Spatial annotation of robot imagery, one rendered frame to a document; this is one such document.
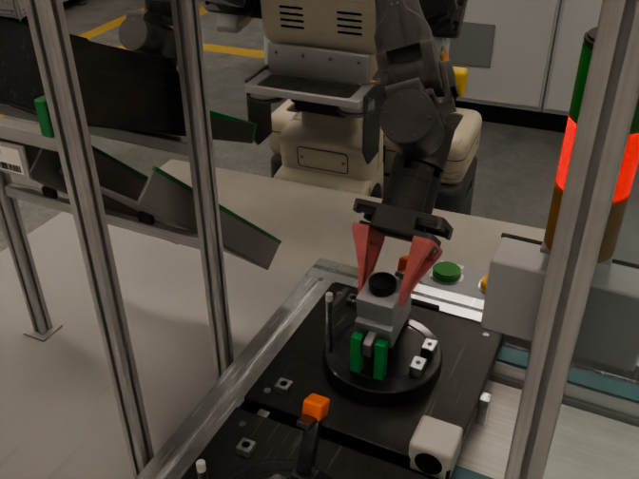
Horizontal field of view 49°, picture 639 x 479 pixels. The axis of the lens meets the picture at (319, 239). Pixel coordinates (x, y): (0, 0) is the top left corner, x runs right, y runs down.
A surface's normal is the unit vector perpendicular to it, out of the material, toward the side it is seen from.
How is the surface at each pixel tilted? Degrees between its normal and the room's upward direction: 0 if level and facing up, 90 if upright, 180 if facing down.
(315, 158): 98
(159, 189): 90
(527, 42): 90
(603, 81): 90
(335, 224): 0
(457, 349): 0
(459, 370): 0
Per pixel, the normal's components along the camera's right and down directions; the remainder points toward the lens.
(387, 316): -0.43, 0.63
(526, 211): -0.01, -0.84
